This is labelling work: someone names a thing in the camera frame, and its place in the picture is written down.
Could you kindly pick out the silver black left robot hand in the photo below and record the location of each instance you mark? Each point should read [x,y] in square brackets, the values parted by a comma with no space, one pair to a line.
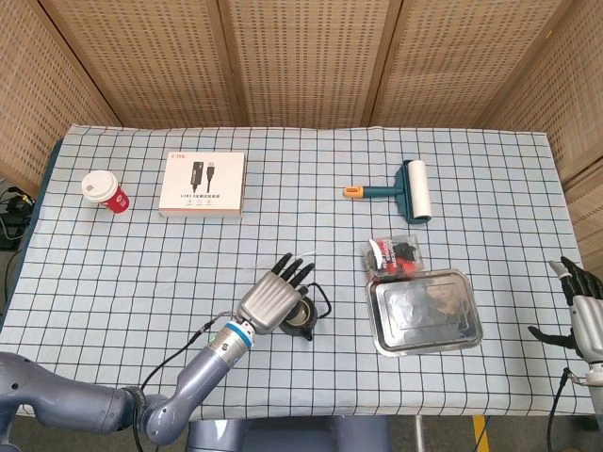
[273,301]

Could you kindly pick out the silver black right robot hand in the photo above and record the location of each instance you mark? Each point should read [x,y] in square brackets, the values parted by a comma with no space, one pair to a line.
[581,311]

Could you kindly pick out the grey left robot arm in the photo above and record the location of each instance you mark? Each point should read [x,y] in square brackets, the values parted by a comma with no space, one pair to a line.
[141,395]

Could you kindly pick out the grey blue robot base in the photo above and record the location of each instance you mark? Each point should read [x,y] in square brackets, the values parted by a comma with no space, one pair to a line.
[287,435]

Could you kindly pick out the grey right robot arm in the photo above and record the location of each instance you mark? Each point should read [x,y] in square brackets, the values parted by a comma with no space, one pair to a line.
[596,376]

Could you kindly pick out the black cast iron teapot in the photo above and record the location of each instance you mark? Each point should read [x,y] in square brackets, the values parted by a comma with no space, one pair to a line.
[301,320]

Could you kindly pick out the red paper coffee cup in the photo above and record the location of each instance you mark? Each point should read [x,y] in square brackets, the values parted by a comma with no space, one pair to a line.
[104,192]

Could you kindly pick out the clear plastic straw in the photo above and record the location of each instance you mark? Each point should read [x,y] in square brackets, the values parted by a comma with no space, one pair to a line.
[256,266]

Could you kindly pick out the blue checked tablecloth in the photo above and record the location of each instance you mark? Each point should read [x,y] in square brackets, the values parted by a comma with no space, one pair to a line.
[301,212]

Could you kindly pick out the clear bag of snacks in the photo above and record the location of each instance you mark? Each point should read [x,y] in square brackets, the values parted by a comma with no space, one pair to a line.
[393,259]

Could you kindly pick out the stainless steel rectangular tray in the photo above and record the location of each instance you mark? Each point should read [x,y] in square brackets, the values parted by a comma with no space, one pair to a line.
[424,313]

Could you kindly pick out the teal lint roller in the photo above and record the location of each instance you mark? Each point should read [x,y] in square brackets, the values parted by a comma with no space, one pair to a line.
[414,190]

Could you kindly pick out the white table leg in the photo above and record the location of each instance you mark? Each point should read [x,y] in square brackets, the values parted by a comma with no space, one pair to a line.
[418,434]

